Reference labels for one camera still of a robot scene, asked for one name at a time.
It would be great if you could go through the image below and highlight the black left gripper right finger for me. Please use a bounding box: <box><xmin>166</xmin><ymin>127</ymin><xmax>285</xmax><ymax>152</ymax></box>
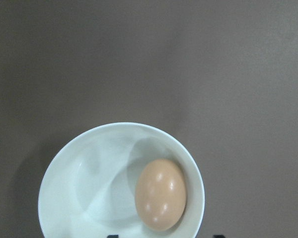
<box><xmin>213</xmin><ymin>235</ymin><xmax>225</xmax><ymax>238</ymax></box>

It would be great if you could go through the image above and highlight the white ceramic bowl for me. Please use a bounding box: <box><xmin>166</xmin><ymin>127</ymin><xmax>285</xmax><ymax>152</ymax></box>
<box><xmin>38</xmin><ymin>122</ymin><xmax>205</xmax><ymax>238</ymax></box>

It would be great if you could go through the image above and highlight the brown egg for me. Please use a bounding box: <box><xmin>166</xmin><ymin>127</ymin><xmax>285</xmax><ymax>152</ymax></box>
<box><xmin>135</xmin><ymin>159</ymin><xmax>187</xmax><ymax>232</ymax></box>

